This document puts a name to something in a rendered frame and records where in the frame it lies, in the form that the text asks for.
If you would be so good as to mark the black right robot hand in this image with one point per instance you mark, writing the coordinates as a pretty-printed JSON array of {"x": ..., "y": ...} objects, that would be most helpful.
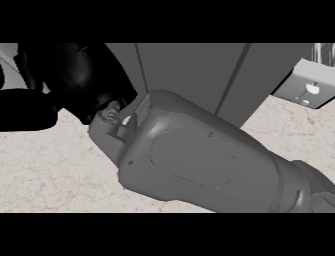
[{"x": 71, "y": 80}]

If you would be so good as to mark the grey cabinet door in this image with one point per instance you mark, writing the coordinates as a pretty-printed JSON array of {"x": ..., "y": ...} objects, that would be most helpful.
[{"x": 200, "y": 70}]

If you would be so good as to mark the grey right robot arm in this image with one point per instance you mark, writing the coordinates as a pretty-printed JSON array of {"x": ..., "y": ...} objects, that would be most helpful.
[{"x": 200, "y": 160}]

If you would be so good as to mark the silver toaster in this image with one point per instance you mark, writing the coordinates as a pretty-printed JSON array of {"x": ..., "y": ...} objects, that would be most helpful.
[{"x": 318, "y": 83}]

